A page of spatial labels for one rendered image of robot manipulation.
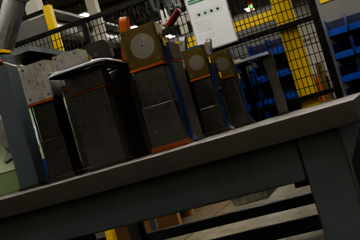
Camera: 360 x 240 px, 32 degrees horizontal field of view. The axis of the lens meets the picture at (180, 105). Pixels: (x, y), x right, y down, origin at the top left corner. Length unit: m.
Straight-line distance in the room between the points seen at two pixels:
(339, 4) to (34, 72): 3.10
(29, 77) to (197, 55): 0.75
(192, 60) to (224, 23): 1.01
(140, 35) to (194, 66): 0.66
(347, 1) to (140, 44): 3.03
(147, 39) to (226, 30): 1.65
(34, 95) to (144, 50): 0.37
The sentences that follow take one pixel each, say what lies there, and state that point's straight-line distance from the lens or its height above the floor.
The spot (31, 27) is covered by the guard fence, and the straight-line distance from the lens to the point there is 5.04.
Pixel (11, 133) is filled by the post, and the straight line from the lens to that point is 2.09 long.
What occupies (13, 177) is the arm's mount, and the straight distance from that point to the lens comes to 2.84.
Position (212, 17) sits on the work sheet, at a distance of 3.43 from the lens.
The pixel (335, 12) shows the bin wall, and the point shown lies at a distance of 4.67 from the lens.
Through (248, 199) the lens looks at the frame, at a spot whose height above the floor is 0.51.
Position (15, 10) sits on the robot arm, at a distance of 2.88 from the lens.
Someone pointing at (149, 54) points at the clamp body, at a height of 0.97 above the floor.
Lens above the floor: 0.71
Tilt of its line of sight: 3 degrees up
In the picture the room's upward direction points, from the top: 16 degrees counter-clockwise
